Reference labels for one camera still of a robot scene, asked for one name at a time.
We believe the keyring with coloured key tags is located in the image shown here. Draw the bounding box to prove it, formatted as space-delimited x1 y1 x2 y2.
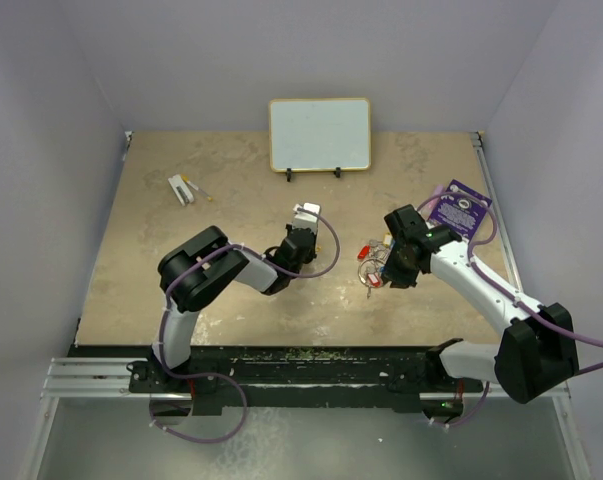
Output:
357 233 394 299

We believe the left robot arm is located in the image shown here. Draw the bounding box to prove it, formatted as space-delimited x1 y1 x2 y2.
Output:
151 220 318 392

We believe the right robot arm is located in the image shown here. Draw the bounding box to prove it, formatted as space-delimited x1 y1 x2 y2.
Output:
382 205 580 404

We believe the purple card package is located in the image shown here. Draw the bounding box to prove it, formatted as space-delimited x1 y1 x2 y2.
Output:
428 179 492 241

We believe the small whiteboard on stand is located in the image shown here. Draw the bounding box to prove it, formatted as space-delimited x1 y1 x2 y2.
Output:
268 98 372 181

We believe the yellow tipped pen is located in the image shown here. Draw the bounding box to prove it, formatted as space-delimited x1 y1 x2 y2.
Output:
181 175 213 202

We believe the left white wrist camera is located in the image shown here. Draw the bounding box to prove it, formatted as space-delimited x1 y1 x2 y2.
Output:
291 202 321 235

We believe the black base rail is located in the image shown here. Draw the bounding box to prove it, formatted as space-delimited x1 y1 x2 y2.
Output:
68 345 483 415

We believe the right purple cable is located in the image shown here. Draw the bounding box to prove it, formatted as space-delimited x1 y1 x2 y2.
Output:
415 192 603 431

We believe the aluminium frame rail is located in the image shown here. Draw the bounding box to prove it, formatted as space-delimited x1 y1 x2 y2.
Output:
39 355 137 400

